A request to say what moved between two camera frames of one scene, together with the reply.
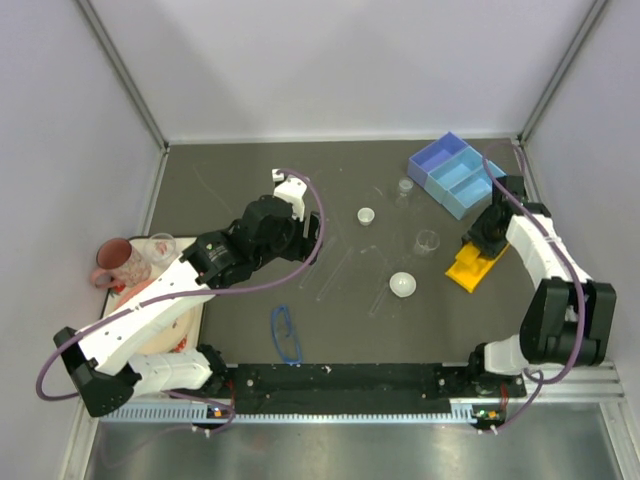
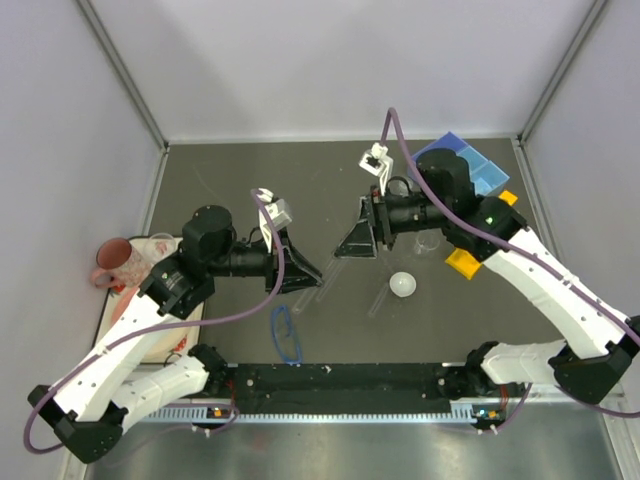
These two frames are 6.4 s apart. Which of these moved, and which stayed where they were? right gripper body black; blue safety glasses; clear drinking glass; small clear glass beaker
Moved: right gripper body black
Stayed: clear drinking glass; small clear glass beaker; blue safety glasses
